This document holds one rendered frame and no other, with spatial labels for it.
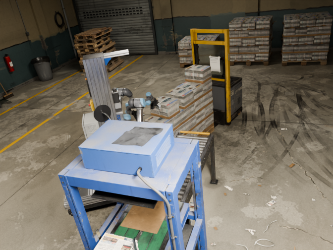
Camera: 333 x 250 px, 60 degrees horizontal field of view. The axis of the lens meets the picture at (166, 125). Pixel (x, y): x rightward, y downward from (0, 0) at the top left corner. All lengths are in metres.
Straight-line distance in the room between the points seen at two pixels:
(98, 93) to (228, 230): 2.32
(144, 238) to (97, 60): 2.11
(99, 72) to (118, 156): 1.78
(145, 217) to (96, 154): 0.95
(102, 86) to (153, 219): 1.77
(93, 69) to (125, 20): 8.51
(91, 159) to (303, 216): 2.75
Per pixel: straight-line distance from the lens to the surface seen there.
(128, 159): 2.10
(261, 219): 3.94
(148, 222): 2.84
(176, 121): 4.60
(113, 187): 2.17
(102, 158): 2.22
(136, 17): 11.86
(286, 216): 4.03
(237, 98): 6.05
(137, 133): 2.23
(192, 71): 5.13
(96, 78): 3.71
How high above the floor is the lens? 2.82
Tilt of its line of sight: 28 degrees down
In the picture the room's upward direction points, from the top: 8 degrees counter-clockwise
